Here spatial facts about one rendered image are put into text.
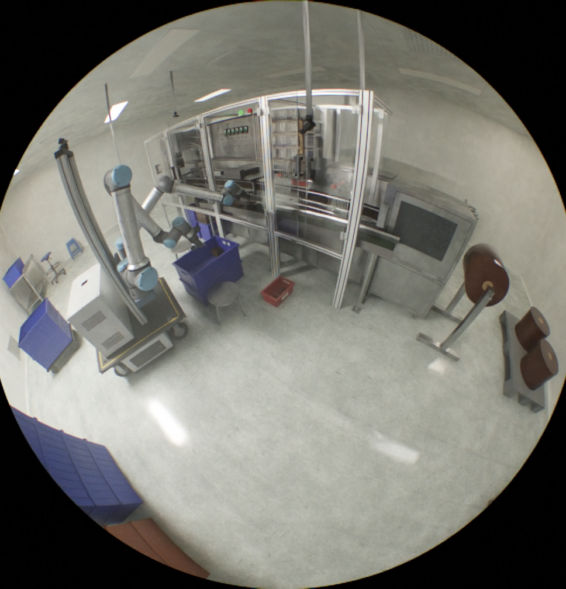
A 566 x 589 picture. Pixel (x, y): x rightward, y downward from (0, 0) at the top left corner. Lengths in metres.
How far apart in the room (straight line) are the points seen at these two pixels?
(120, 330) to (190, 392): 0.73
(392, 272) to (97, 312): 2.33
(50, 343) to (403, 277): 3.74
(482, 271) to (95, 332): 2.82
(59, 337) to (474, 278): 3.99
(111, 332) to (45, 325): 1.27
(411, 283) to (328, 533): 2.03
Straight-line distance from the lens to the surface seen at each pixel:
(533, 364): 2.73
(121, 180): 1.16
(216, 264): 1.98
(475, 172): 4.67
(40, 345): 2.92
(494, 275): 1.77
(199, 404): 1.66
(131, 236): 1.21
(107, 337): 1.75
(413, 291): 1.95
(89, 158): 6.49
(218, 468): 1.57
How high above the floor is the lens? 1.48
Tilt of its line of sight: 46 degrees down
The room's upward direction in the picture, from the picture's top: 3 degrees counter-clockwise
